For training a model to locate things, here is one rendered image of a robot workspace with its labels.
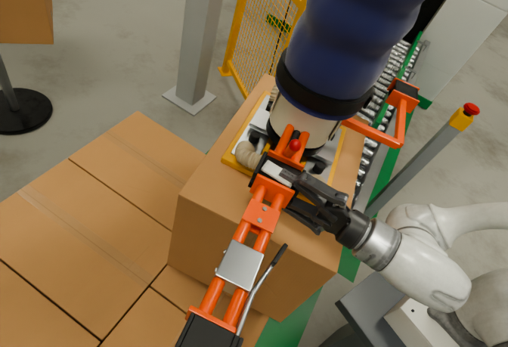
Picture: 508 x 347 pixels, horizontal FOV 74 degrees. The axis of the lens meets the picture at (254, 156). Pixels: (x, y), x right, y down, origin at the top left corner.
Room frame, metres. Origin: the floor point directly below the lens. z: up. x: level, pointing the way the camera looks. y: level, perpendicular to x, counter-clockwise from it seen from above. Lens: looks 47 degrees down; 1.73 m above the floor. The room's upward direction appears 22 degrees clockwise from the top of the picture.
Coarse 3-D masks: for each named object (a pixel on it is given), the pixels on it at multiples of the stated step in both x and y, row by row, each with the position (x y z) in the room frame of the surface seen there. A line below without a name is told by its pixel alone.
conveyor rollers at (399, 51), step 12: (396, 48) 2.88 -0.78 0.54; (408, 48) 2.95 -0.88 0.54; (396, 60) 2.69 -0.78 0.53; (384, 72) 2.44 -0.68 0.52; (396, 72) 2.51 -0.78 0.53; (408, 72) 2.58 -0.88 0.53; (384, 84) 2.25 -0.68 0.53; (384, 96) 2.08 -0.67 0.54; (372, 108) 1.90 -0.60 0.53; (372, 120) 1.74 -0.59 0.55; (384, 120) 1.80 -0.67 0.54; (372, 144) 1.54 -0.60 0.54; (360, 168) 1.30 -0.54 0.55
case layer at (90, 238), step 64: (128, 128) 0.97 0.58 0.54; (64, 192) 0.56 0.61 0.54; (128, 192) 0.66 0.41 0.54; (0, 256) 0.28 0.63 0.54; (64, 256) 0.36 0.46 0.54; (128, 256) 0.43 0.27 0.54; (0, 320) 0.13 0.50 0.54; (64, 320) 0.19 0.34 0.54; (128, 320) 0.25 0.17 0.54; (256, 320) 0.40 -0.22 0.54
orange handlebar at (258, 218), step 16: (400, 112) 0.87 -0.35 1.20; (288, 128) 0.61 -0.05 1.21; (352, 128) 0.73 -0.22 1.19; (368, 128) 0.74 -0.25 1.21; (400, 128) 0.79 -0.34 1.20; (304, 144) 0.58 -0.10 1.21; (400, 144) 0.73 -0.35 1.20; (256, 192) 0.40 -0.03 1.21; (256, 208) 0.36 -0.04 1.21; (272, 208) 0.37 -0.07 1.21; (240, 224) 0.32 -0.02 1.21; (256, 224) 0.33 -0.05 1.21; (272, 224) 0.34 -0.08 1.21; (240, 240) 0.29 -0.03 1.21; (256, 240) 0.30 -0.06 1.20; (208, 288) 0.19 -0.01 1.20; (208, 304) 0.17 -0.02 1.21; (240, 304) 0.19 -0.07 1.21; (224, 320) 0.16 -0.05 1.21
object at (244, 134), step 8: (264, 96) 0.85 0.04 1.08; (256, 104) 0.80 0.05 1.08; (264, 104) 0.81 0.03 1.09; (248, 120) 0.72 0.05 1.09; (240, 128) 0.68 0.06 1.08; (248, 128) 0.68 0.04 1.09; (240, 136) 0.65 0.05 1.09; (248, 136) 0.65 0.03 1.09; (256, 136) 0.64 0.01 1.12; (264, 136) 0.68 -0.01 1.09; (232, 144) 0.61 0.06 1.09; (256, 144) 0.63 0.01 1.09; (264, 144) 0.65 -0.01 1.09; (232, 152) 0.58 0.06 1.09; (256, 152) 0.61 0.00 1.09; (224, 160) 0.55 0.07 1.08; (232, 160) 0.55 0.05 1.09; (240, 168) 0.54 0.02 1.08; (248, 168) 0.55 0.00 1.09
